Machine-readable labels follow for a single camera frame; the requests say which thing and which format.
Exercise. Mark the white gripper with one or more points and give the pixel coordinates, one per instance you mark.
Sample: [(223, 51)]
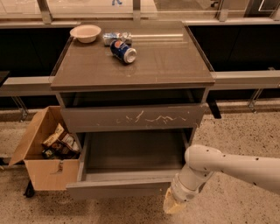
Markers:
[(184, 191)]

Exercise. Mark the grey drawer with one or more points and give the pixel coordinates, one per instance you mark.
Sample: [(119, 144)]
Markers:
[(128, 163), (153, 117)]

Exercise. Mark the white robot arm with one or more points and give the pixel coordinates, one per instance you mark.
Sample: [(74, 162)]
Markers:
[(201, 162)]

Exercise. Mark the grey top drawer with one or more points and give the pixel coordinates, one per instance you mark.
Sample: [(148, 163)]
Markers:
[(153, 117)]

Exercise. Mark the grey drawer cabinet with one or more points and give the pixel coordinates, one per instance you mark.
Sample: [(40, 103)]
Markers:
[(168, 70)]

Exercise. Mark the snack packets in box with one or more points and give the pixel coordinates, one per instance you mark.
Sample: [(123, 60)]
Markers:
[(60, 145)]

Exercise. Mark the brown cardboard box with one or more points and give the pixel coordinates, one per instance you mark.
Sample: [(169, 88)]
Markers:
[(45, 174)]

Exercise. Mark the grey metal railing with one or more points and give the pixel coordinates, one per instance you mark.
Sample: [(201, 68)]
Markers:
[(41, 85)]

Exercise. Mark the blue pepsi can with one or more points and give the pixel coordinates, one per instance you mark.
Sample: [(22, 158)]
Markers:
[(123, 52)]

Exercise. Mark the crumpled silver snack bag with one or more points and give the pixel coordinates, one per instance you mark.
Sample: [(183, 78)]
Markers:
[(125, 37)]

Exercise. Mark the white paper bowl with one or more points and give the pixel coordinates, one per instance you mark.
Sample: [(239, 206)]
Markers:
[(86, 33)]

